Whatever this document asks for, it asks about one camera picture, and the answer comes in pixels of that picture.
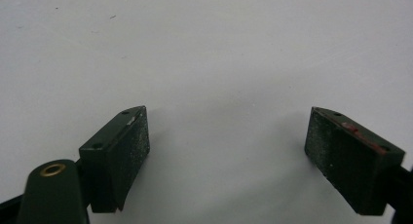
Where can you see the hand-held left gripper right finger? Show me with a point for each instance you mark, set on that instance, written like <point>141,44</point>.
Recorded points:
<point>350,162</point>

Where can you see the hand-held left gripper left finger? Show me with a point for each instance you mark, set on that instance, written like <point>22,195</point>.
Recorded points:
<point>113,159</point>

